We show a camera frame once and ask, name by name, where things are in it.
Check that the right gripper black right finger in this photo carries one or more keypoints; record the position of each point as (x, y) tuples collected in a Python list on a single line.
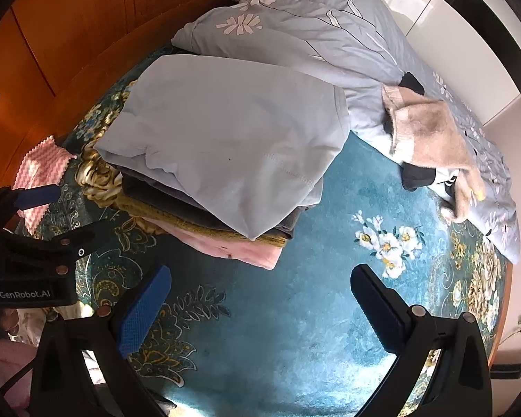
[(460, 384)]

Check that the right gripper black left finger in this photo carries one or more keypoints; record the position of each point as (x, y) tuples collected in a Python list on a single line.
[(61, 384)]

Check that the black device on floor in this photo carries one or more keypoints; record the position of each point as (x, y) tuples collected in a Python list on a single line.
[(506, 371)]

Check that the teal floral bed blanket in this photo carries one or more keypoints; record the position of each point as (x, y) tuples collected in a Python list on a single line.
[(236, 340)]

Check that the pink white knitted cloth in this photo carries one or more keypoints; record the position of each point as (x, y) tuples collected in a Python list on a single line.
[(44, 165)]

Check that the olive knitted folded garment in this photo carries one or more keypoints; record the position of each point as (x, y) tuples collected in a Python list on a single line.
[(145, 211)]

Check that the dark grey folded garment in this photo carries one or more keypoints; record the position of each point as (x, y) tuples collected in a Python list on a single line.
[(143, 189)]

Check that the pink folded garment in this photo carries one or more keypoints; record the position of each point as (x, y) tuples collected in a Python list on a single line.
[(255, 253)]

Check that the orange wooden headboard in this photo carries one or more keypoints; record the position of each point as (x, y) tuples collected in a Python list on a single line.
[(57, 57)]

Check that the grey floral duvet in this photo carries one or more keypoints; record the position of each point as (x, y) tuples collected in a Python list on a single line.
[(357, 46)]

